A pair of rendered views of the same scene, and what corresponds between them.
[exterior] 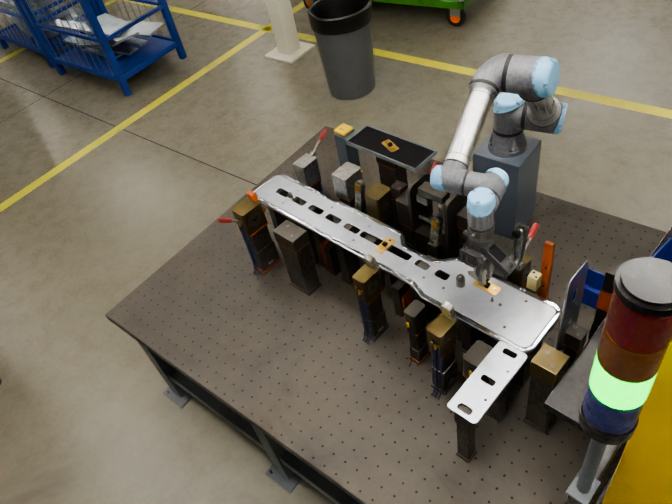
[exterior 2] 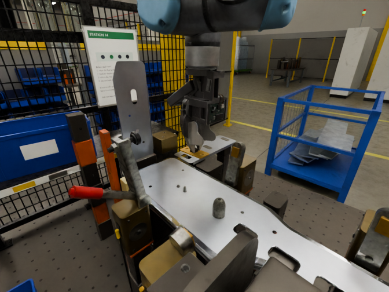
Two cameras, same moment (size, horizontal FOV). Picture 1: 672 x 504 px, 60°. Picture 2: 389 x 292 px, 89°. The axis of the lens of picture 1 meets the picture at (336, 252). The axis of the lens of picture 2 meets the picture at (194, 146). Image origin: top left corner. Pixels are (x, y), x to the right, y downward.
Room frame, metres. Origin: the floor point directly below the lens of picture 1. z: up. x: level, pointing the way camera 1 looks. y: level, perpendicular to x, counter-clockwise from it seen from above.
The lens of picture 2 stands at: (1.64, -0.50, 1.36)
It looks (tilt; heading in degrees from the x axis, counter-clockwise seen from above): 25 degrees down; 173
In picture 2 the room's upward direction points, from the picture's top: straight up
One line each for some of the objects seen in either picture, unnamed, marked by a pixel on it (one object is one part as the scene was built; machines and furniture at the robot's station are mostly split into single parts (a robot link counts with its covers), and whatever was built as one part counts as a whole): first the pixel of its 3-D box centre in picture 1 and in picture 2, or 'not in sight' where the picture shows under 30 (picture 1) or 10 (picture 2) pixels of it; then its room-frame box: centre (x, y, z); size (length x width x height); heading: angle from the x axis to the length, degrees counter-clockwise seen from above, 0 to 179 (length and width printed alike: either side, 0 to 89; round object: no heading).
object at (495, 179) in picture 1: (486, 186); (182, 7); (1.26, -0.47, 1.43); 0.11 x 0.11 x 0.08; 52
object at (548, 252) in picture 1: (542, 294); (121, 213); (1.19, -0.66, 0.95); 0.03 x 0.01 x 0.50; 38
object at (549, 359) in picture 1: (544, 390); (166, 171); (0.88, -0.53, 0.88); 0.08 x 0.08 x 0.36; 38
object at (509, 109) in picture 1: (511, 111); not in sight; (1.82, -0.77, 1.27); 0.13 x 0.12 x 0.14; 52
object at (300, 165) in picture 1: (314, 190); not in sight; (2.12, 0.03, 0.88); 0.12 x 0.07 x 0.36; 128
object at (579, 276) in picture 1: (571, 307); (135, 115); (0.96, -0.62, 1.17); 0.12 x 0.01 x 0.34; 128
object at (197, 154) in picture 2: (486, 285); (194, 150); (1.15, -0.44, 1.12); 0.08 x 0.04 x 0.01; 38
